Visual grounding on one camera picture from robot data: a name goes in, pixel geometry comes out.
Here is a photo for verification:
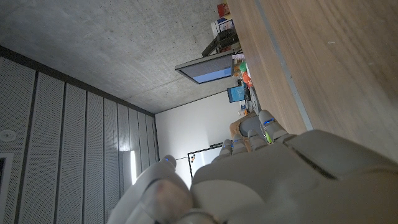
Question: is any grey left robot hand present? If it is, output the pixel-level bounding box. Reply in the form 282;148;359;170
105;109;398;224

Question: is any rectangular ceiling air vent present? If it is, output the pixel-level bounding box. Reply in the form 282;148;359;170
0;152;14;224

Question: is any brown jacket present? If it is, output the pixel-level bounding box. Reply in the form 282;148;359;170
229;111;259;151

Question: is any blue screen tablet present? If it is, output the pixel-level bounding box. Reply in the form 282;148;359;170
226;85;247;104

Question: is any orange tool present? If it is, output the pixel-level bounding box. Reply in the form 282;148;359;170
241;72;254;89

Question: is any black computer monitor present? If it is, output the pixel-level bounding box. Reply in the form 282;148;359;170
174;53;235;85

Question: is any long ceiling light bar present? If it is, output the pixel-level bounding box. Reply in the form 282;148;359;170
129;150;138;185

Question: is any black desk rack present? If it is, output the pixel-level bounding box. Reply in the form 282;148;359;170
201;28;241;58

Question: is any white container with blue label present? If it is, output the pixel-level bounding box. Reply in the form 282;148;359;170
211;17;234;39

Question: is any round ceiling smoke detector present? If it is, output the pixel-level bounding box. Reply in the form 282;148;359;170
0;129;17;142

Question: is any whiteboard with black frame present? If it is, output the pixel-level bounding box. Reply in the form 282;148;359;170
187;143;225;180

